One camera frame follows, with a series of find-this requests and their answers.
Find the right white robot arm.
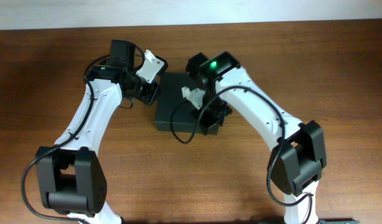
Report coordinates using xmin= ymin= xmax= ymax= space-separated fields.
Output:
xmin=182 ymin=52 xmax=327 ymax=223

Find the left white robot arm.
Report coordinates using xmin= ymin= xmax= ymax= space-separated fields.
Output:
xmin=31 ymin=40 xmax=168 ymax=223

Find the dark green box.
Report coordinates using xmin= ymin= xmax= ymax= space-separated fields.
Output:
xmin=154 ymin=72 xmax=233 ymax=135

